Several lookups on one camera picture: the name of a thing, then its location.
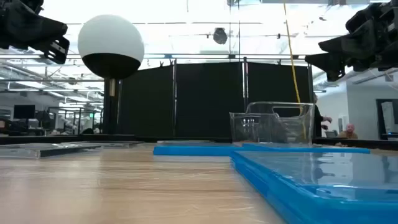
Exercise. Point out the black computer monitor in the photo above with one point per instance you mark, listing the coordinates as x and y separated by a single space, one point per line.
24 112

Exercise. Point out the dark door frame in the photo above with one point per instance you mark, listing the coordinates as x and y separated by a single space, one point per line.
379 118

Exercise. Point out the standing person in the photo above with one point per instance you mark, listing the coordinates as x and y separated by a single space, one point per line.
317 121

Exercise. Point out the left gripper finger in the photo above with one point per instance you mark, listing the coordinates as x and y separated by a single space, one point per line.
59 49
31 31

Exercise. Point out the seated person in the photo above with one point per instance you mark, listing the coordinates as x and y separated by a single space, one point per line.
349 129

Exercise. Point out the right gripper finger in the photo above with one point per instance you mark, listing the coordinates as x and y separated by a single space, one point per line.
332 65
354 43

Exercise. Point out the clear plastic bin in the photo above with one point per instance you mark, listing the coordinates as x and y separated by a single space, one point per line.
267 124

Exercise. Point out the white globe lamp black base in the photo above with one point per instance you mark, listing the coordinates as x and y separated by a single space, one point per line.
110 34

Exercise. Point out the black partition screen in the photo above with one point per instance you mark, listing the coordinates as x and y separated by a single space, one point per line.
202 99

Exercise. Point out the blue plastic disc case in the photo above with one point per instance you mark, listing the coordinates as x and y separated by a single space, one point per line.
186 151
311 186
311 150

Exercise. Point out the black table frame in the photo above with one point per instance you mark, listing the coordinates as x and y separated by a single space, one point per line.
31 139

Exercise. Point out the black ceiling dome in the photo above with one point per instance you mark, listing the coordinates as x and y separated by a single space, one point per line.
220 35

